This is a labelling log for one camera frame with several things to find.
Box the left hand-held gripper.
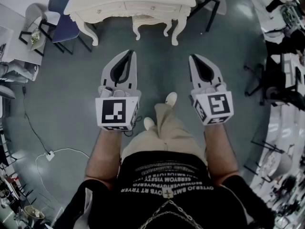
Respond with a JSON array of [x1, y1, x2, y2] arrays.
[[95, 49, 143, 132]]

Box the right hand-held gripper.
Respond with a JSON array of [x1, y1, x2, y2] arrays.
[[189, 53, 234, 126]]

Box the person's right forearm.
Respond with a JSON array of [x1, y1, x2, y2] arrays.
[[203, 124, 240, 185]]

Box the person's left forearm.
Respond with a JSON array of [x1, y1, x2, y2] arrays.
[[85, 127, 124, 183]]

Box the person's right white shoe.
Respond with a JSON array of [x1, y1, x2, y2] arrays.
[[165, 91, 178, 108]]

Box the person's white shoe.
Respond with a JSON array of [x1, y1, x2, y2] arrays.
[[165, 91, 178, 108], [143, 117, 155, 131]]

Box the person's left white shoe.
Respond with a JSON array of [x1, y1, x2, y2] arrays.
[[143, 117, 155, 131]]

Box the cream carved stool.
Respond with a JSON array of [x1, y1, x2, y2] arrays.
[[132, 15, 173, 42]]

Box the person's beige trousers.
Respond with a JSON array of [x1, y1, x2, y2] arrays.
[[121, 103, 208, 167]]

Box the dark blue chair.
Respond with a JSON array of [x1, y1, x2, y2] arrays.
[[48, 0, 93, 55]]

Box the white flower bunch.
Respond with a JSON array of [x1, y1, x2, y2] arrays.
[[30, 30, 41, 45]]

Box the white side table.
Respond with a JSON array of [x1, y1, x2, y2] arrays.
[[0, 3, 44, 66]]

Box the person's black printed shirt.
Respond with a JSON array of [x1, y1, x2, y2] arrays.
[[53, 150, 277, 229]]

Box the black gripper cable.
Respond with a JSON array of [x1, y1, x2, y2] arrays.
[[122, 116, 143, 137]]

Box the white floor cable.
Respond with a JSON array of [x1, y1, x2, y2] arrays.
[[35, 147, 91, 200]]

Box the black floor cable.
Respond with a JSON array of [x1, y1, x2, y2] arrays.
[[22, 86, 51, 155]]

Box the person's silver chain necklace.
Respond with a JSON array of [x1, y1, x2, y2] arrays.
[[135, 188, 204, 229]]

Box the wire mesh basket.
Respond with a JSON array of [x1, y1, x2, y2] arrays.
[[23, 204, 45, 220]]

